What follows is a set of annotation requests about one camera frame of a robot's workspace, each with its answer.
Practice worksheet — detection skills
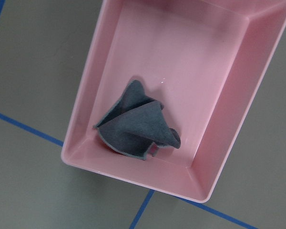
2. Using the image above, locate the grey cleaning cloth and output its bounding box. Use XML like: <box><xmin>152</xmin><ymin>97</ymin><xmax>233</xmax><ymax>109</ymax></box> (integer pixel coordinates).
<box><xmin>94</xmin><ymin>80</ymin><xmax>181</xmax><ymax>160</ymax></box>

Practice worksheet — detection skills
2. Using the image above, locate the pink plastic bin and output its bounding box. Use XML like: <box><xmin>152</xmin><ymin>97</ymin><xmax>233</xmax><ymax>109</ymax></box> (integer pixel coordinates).
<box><xmin>61</xmin><ymin>0</ymin><xmax>286</xmax><ymax>203</ymax></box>

